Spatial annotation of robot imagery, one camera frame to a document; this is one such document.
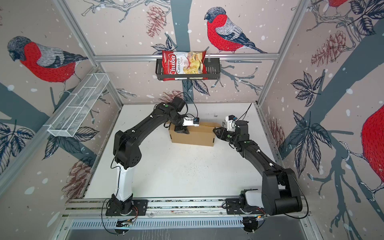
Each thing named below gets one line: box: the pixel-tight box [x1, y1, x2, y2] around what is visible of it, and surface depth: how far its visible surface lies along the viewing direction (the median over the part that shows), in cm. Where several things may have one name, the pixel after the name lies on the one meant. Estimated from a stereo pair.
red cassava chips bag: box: [162, 50, 208, 82], surface depth 90 cm
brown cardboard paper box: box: [169, 122, 221, 147], surface depth 87 cm
